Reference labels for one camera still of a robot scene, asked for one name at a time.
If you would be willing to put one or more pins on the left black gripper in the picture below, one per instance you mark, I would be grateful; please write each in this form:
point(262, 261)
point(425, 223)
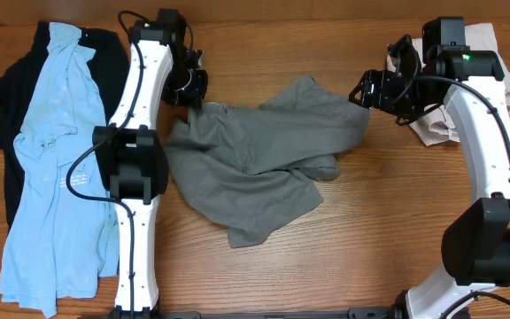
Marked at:
point(192, 97)

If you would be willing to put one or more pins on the grey shorts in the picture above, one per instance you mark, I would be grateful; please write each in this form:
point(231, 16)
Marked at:
point(253, 169)

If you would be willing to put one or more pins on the black shirt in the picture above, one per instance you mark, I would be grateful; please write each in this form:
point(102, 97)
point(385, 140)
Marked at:
point(108, 69)

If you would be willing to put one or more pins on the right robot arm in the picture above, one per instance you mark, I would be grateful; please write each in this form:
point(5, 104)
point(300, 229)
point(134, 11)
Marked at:
point(469, 85)

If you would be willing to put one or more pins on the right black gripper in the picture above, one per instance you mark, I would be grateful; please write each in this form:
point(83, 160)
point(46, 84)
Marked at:
point(382, 80)

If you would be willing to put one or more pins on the light blue shirt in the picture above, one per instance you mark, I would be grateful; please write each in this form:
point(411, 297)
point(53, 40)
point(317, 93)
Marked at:
point(64, 236)

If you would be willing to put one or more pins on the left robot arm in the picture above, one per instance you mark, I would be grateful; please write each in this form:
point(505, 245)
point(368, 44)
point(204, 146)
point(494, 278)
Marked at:
point(130, 157)

